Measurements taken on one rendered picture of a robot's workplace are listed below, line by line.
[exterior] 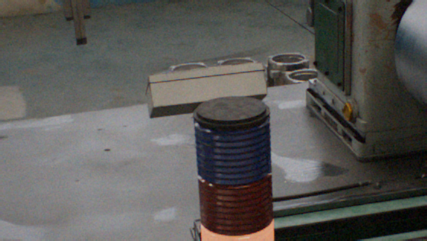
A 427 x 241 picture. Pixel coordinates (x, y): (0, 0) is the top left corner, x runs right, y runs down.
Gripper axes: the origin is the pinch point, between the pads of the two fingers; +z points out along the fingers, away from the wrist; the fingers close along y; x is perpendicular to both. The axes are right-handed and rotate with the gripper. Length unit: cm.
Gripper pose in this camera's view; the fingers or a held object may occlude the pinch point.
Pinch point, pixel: (78, 19)
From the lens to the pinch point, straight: 123.1
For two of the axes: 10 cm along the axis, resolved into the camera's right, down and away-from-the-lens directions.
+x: -1.7, 1.8, 9.7
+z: 1.6, 9.8, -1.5
